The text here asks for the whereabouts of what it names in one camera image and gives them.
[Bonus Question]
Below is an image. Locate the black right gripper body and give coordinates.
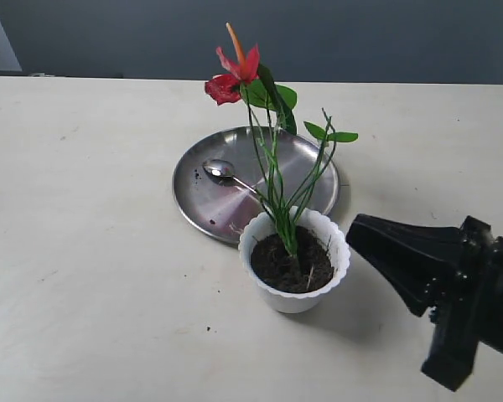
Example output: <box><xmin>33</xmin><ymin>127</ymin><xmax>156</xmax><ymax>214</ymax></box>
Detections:
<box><xmin>430</xmin><ymin>216</ymin><xmax>503</xmax><ymax>353</ymax></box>

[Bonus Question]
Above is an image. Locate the artificial red flower plant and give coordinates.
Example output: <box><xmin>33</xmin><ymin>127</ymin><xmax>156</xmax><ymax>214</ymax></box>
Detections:
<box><xmin>204</xmin><ymin>22</ymin><xmax>359</xmax><ymax>259</ymax></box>

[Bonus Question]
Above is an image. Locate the silver metal spoon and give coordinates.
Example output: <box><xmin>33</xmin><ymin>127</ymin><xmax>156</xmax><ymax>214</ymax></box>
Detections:
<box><xmin>202</xmin><ymin>158</ymin><xmax>259</xmax><ymax>196</ymax></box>

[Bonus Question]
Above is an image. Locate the dark potting soil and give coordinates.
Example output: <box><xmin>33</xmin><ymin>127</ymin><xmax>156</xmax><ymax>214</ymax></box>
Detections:
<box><xmin>250</xmin><ymin>226</ymin><xmax>334</xmax><ymax>294</ymax></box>

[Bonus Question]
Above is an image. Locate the white scalloped plastic flowerpot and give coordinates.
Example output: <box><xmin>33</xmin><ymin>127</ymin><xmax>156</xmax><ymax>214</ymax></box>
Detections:
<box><xmin>238</xmin><ymin>209</ymin><xmax>350</xmax><ymax>314</ymax></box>

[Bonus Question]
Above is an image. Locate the round stainless steel plate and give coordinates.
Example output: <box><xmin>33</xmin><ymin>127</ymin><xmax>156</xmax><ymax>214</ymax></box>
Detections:
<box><xmin>173</xmin><ymin>126</ymin><xmax>342</xmax><ymax>245</ymax></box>

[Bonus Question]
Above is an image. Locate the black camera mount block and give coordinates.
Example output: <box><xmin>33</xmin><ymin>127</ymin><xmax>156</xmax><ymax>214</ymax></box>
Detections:
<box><xmin>421</xmin><ymin>309</ymin><xmax>480</xmax><ymax>392</ymax></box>

